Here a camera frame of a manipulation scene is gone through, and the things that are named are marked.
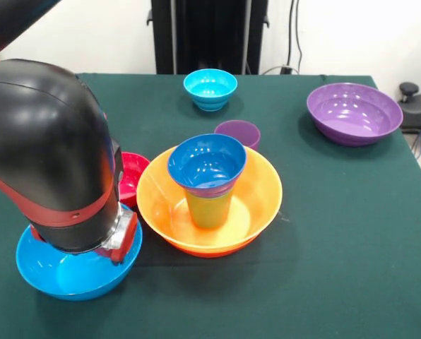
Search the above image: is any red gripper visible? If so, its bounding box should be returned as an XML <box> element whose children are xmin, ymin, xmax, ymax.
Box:
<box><xmin>28</xmin><ymin>206</ymin><xmax>139</xmax><ymax>264</ymax></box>

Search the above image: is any large sky blue bowl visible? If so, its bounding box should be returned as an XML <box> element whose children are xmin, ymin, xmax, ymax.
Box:
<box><xmin>15</xmin><ymin>203</ymin><xmax>143</xmax><ymax>302</ymax></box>

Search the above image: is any green cup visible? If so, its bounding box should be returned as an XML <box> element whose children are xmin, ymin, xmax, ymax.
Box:
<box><xmin>184</xmin><ymin>189</ymin><xmax>235</xmax><ymax>229</ymax></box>

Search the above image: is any dark blue bowl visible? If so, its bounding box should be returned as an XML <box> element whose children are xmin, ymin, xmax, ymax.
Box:
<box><xmin>167</xmin><ymin>133</ymin><xmax>248</xmax><ymax>198</ymax></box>

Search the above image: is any yellow bowl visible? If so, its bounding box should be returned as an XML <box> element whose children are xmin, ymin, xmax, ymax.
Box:
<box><xmin>136</xmin><ymin>144</ymin><xmax>284</xmax><ymax>250</ymax></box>

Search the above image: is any purple cup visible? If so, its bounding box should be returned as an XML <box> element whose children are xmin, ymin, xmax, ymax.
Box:
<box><xmin>213</xmin><ymin>120</ymin><xmax>261</xmax><ymax>151</ymax></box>

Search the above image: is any pink bowl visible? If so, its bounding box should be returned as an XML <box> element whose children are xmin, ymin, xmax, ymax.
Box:
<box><xmin>117</xmin><ymin>152</ymin><xmax>151</xmax><ymax>208</ymax></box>

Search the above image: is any orange bowl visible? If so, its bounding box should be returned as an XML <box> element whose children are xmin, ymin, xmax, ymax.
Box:
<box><xmin>160</xmin><ymin>231</ymin><xmax>259</xmax><ymax>258</ymax></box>

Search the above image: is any small light blue bowl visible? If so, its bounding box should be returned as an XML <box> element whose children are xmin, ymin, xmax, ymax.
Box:
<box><xmin>183</xmin><ymin>69</ymin><xmax>239</xmax><ymax>113</ymax></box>

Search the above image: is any dark green table cloth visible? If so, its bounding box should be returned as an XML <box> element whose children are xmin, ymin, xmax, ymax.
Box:
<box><xmin>0</xmin><ymin>73</ymin><xmax>421</xmax><ymax>339</ymax></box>

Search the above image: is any purple bowl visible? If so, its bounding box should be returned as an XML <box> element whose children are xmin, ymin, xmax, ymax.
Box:
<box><xmin>306</xmin><ymin>83</ymin><xmax>404</xmax><ymax>146</ymax></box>

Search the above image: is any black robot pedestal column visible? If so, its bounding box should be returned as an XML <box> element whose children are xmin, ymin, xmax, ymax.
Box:
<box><xmin>146</xmin><ymin>0</ymin><xmax>270</xmax><ymax>76</ymax></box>

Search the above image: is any black power cable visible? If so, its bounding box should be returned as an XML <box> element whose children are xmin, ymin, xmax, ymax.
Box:
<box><xmin>261</xmin><ymin>0</ymin><xmax>303</xmax><ymax>76</ymax></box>

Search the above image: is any black pedestal leg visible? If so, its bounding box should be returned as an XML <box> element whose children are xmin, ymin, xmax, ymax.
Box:
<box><xmin>397</xmin><ymin>82</ymin><xmax>421</xmax><ymax>158</ymax></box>

